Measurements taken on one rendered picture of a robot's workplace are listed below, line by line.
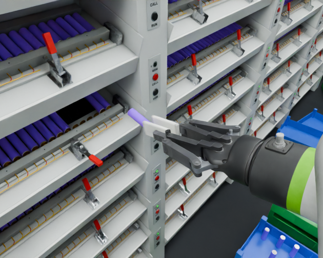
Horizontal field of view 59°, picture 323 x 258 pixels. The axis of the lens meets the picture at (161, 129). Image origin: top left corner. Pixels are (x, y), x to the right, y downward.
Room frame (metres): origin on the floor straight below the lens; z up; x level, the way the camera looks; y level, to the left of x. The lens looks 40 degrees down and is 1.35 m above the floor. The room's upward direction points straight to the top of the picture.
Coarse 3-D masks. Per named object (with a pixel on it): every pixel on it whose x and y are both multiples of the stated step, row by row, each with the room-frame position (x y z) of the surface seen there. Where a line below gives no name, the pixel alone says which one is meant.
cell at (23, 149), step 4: (8, 136) 0.46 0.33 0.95; (12, 136) 0.46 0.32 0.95; (16, 136) 0.46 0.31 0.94; (12, 140) 0.45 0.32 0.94; (16, 140) 0.45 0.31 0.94; (20, 140) 0.45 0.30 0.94; (12, 144) 0.45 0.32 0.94; (16, 144) 0.44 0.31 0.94; (20, 144) 0.44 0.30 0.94; (24, 144) 0.45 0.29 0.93; (16, 148) 0.44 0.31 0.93; (20, 148) 0.43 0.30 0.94; (24, 148) 0.43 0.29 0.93; (20, 152) 0.43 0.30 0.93; (24, 152) 0.43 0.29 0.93
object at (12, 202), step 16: (112, 96) 0.65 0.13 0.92; (128, 96) 0.61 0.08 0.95; (96, 112) 0.59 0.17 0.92; (144, 112) 0.57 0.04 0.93; (112, 128) 0.55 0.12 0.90; (128, 128) 0.56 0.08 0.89; (96, 144) 0.49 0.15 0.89; (112, 144) 0.51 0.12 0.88; (48, 160) 0.43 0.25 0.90; (64, 160) 0.44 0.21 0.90; (80, 160) 0.44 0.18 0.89; (32, 176) 0.39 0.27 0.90; (48, 176) 0.40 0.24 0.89; (64, 176) 0.41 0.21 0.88; (16, 192) 0.35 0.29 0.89; (32, 192) 0.36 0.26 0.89; (48, 192) 0.38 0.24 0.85; (0, 208) 0.32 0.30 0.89; (16, 208) 0.33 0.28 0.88; (0, 224) 0.30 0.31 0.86
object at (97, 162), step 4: (80, 148) 0.45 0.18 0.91; (84, 152) 0.45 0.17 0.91; (88, 152) 0.45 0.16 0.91; (88, 156) 0.43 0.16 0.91; (92, 156) 0.43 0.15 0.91; (92, 160) 0.42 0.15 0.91; (96, 160) 0.42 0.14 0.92; (100, 160) 0.42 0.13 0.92; (96, 164) 0.41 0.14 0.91; (100, 164) 0.41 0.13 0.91
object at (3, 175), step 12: (120, 108) 0.59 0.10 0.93; (96, 120) 0.54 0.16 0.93; (72, 132) 0.49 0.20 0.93; (84, 132) 0.51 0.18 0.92; (48, 144) 0.45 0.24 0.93; (60, 144) 0.46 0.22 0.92; (36, 156) 0.42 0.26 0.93; (12, 168) 0.38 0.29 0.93; (24, 168) 0.40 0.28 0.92; (0, 180) 0.36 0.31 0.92; (0, 192) 0.34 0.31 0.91
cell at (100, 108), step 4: (88, 96) 0.61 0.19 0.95; (92, 96) 0.62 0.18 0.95; (88, 100) 0.60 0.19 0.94; (92, 100) 0.60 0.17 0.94; (96, 100) 0.61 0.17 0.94; (92, 104) 0.59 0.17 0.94; (96, 104) 0.59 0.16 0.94; (100, 104) 0.60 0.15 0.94; (96, 108) 0.58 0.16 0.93; (100, 108) 0.58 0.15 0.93; (104, 108) 0.59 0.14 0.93
